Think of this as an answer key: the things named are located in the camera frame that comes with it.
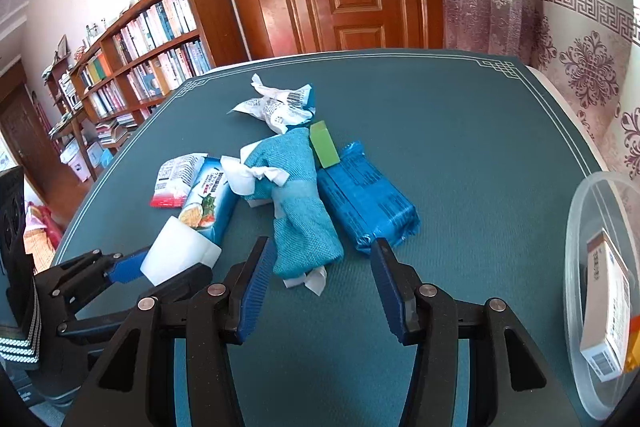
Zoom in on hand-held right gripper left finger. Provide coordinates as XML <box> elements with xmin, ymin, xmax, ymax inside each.
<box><xmin>62</xmin><ymin>236</ymin><xmax>278</xmax><ymax>427</ymax></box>

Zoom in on white orange medicine box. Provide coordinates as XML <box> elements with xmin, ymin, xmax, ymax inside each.
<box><xmin>580</xmin><ymin>229</ymin><xmax>633</xmax><ymax>383</ymax></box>

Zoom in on blue noodle snack packet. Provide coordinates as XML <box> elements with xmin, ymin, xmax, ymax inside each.
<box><xmin>178</xmin><ymin>155</ymin><xmax>240</xmax><ymax>248</ymax></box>

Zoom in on patterned purple white curtain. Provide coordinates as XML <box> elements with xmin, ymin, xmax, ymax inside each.
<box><xmin>430</xmin><ymin>0</ymin><xmax>640</xmax><ymax>182</ymax></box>

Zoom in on rows of books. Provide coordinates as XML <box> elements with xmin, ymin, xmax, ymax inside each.
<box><xmin>60</xmin><ymin>0</ymin><xmax>213</xmax><ymax>148</ymax></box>

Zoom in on teal cloth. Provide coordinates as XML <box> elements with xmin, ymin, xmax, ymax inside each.
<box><xmin>239</xmin><ymin>127</ymin><xmax>345</xmax><ymax>280</ymax></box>

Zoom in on white tissue paper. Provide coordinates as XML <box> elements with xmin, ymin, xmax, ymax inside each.
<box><xmin>220</xmin><ymin>154</ymin><xmax>291</xmax><ymax>208</ymax></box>
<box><xmin>281</xmin><ymin>268</ymin><xmax>328</xmax><ymax>298</ymax></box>

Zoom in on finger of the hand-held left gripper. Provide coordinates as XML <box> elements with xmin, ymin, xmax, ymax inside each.
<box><xmin>56</xmin><ymin>263</ymin><xmax>213</xmax><ymax>343</ymax></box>
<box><xmin>34</xmin><ymin>248</ymin><xmax>152</xmax><ymax>308</ymax></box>

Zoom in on pink patterned bag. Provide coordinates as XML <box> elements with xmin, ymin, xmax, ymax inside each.
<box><xmin>24</xmin><ymin>202</ymin><xmax>65</xmax><ymax>270</ymax></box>

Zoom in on white and red packet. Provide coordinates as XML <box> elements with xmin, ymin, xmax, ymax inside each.
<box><xmin>150</xmin><ymin>153</ymin><xmax>208</xmax><ymax>209</ymax></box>

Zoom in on large blue packet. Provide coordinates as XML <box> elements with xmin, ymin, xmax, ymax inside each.
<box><xmin>317</xmin><ymin>143</ymin><xmax>421</xmax><ymax>255</ymax></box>

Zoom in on clear plastic bowl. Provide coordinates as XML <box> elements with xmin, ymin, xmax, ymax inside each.
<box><xmin>564</xmin><ymin>171</ymin><xmax>640</xmax><ymax>423</ymax></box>

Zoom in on wooden bookshelf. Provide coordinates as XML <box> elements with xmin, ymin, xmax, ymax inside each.
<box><xmin>42</xmin><ymin>0</ymin><xmax>251</xmax><ymax>182</ymax></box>

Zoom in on crumpled white blue wrapper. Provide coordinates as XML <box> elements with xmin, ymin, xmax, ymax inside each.
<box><xmin>227</xmin><ymin>74</ymin><xmax>318</xmax><ymax>135</ymax></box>

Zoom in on white storage bin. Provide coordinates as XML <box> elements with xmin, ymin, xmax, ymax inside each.
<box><xmin>60</xmin><ymin>139</ymin><xmax>97</xmax><ymax>184</ymax></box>

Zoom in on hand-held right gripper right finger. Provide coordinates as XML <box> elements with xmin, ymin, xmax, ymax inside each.
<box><xmin>370</xmin><ymin>237</ymin><xmax>581</xmax><ymax>427</ymax></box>

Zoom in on green mahjong tile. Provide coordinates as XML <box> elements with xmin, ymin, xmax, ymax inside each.
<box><xmin>309</xmin><ymin>120</ymin><xmax>342</xmax><ymax>169</ymax></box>

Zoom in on dark wooden door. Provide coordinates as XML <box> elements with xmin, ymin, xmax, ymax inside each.
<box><xmin>0</xmin><ymin>59</ymin><xmax>53</xmax><ymax>202</ymax></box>

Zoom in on white foam block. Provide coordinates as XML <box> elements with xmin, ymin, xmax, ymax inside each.
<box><xmin>141</xmin><ymin>216</ymin><xmax>222</xmax><ymax>286</ymax></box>

